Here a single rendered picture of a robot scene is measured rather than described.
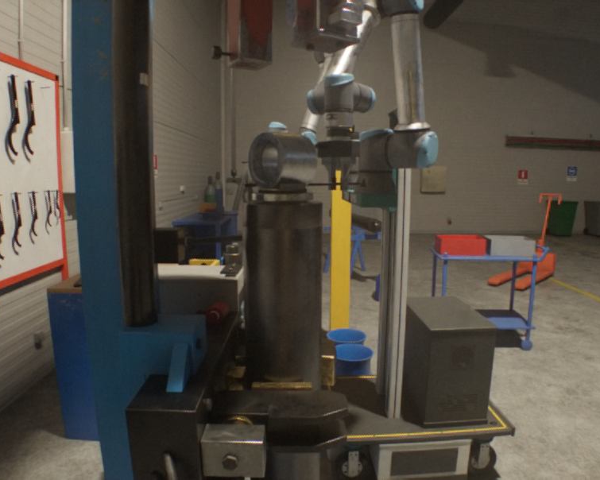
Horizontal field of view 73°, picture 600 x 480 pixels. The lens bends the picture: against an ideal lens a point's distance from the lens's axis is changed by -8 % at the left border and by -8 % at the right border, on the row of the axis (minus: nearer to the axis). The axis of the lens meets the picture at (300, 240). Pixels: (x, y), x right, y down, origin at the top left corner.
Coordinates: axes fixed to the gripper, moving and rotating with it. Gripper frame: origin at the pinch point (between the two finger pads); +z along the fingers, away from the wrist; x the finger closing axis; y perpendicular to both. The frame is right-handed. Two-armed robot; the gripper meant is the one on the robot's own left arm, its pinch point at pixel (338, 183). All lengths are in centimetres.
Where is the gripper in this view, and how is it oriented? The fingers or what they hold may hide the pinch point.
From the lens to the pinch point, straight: 139.0
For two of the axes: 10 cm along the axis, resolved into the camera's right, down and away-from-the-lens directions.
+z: 0.0, 9.9, 1.4
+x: 7.8, 0.9, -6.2
